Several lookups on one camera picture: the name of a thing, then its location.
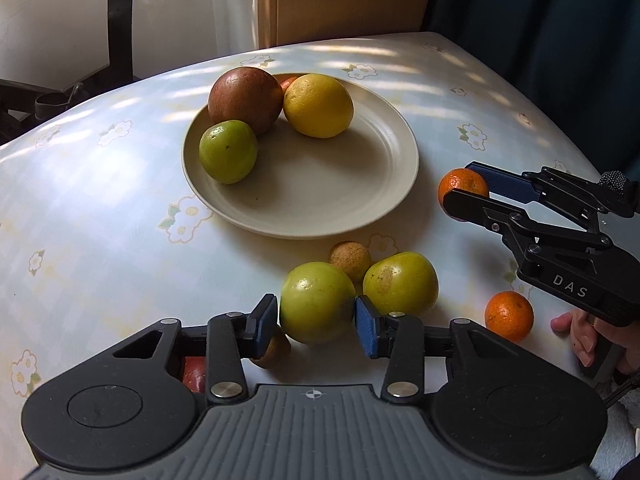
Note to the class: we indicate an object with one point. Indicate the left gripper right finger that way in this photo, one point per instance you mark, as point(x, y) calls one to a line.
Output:
point(398, 337)

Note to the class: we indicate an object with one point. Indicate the brown kiwi fruit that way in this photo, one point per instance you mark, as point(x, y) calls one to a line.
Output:
point(352, 258)
point(279, 349)

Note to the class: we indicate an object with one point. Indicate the small orange mandarin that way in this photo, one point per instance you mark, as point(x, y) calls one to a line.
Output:
point(287, 81)

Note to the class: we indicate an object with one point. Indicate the dull brownish red apple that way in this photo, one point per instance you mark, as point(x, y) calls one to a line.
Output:
point(248, 94)

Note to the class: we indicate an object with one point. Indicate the yellow lemon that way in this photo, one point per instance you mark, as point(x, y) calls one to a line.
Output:
point(318, 106)

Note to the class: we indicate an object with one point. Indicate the green apple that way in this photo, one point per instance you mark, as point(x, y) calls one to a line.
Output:
point(228, 151)
point(406, 282)
point(317, 303)

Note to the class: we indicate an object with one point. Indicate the dark teal curtain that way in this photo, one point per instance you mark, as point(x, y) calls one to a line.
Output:
point(576, 60)

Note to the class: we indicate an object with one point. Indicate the cream round plate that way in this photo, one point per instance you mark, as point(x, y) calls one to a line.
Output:
point(304, 188)

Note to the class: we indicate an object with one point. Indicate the person right hand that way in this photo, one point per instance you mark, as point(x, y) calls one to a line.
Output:
point(584, 336)

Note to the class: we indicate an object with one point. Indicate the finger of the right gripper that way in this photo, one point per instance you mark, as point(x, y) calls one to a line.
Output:
point(574, 198)
point(480, 209)

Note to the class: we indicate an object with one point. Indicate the shiny red apple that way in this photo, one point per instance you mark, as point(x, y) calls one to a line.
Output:
point(194, 373)

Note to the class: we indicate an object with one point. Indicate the floral plaid tablecloth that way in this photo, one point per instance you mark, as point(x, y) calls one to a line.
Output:
point(102, 236)

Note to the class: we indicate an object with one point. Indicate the black exercise bike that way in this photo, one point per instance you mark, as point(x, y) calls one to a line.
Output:
point(58, 53)

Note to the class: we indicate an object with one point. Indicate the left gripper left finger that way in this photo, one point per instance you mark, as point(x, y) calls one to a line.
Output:
point(231, 337)

